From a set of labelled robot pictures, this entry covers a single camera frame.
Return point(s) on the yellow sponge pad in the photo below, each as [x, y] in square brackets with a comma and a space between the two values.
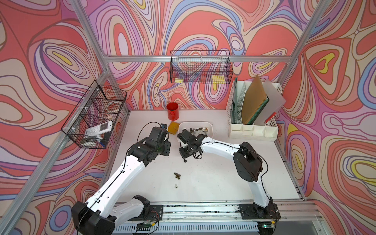
[173, 128]

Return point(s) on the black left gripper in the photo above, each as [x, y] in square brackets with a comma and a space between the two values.
[167, 146]

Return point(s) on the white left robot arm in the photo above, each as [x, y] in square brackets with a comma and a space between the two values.
[99, 215]

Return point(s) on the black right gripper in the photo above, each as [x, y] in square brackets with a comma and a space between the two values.
[182, 153]

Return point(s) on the black wire basket back wall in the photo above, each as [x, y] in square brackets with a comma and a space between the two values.
[201, 66]

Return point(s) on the white storage box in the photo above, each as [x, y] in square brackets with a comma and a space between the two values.
[187, 125]

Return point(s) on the red metal cup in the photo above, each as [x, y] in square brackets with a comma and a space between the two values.
[173, 111]

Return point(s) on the black wire basket wall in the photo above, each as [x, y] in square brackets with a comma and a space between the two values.
[201, 66]
[100, 104]

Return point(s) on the brown cardboard folder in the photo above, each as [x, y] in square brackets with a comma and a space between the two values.
[255, 100]

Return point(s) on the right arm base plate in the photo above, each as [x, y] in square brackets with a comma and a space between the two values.
[253, 211]

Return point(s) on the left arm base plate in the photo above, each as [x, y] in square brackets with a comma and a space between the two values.
[154, 212]

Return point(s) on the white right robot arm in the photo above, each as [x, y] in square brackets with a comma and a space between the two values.
[247, 161]

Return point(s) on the black wire basket left wall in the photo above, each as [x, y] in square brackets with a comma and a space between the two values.
[100, 104]

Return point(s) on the white file organizer rack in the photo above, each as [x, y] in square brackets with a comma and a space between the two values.
[266, 132]

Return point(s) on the white remote control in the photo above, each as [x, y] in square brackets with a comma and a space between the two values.
[99, 129]

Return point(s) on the grey plastic sheet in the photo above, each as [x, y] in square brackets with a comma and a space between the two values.
[276, 102]

